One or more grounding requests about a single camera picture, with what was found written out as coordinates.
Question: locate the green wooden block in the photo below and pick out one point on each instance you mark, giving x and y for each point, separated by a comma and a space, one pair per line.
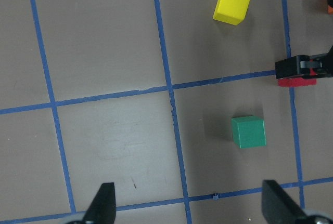
248, 131

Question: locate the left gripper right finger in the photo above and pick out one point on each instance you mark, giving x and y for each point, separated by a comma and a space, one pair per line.
278, 207

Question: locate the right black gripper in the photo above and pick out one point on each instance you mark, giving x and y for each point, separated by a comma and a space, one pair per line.
291, 67

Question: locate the red wooden block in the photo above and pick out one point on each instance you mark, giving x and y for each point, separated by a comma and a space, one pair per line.
296, 82

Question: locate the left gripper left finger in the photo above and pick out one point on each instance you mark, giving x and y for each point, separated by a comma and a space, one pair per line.
103, 207

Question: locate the orange wooden block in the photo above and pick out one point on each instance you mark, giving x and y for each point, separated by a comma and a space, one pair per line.
329, 7

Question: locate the yellow wooden block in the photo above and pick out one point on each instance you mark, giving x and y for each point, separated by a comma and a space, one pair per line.
231, 11

